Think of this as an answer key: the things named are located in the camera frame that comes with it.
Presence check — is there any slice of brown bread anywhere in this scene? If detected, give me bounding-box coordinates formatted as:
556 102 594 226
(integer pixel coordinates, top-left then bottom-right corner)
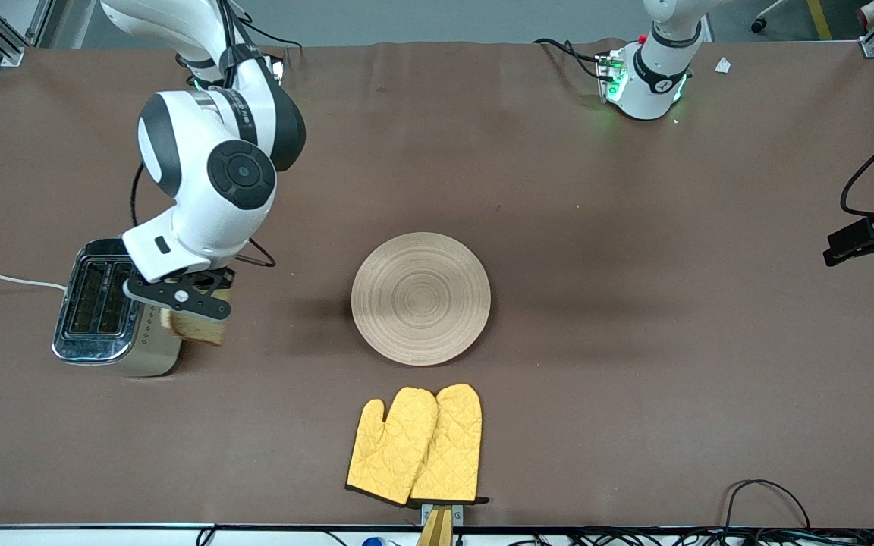
160 302 230 347

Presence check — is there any round wooden plate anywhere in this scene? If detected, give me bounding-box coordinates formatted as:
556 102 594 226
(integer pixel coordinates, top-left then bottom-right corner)
351 231 492 367

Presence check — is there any cream and chrome toaster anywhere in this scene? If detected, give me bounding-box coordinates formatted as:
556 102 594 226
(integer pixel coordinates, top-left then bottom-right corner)
52 239 184 378

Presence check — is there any black chair caster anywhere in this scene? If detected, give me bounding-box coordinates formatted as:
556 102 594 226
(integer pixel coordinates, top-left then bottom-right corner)
750 0 791 33

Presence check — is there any yellow quilted oven mitt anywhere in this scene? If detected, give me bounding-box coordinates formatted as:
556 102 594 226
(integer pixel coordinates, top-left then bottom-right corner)
409 383 489 506
345 387 439 507

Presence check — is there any brown table cover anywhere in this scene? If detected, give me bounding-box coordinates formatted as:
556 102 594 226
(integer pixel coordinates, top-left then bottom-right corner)
0 38 874 529

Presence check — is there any wooden stick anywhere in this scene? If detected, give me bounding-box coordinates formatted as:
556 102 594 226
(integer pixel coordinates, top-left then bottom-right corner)
417 507 454 546

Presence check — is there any black right arm base cable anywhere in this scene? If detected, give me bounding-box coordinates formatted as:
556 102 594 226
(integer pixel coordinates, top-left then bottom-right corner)
240 19 303 52

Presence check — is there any black arm base cable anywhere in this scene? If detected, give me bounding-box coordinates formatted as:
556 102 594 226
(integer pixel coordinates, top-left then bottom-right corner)
533 38 606 80
240 19 303 52

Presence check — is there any looped black cable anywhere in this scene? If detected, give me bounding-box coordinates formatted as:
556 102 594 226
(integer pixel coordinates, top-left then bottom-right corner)
724 479 812 532

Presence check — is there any small grey metal bracket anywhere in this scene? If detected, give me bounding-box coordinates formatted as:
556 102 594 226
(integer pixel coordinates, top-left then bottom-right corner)
420 503 464 528

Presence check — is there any black left arm base cable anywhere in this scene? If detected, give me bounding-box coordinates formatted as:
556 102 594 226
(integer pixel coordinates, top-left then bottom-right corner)
533 38 606 80

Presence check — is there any black cable bundle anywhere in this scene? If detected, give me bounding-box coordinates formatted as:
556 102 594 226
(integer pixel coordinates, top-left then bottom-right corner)
513 529 874 546

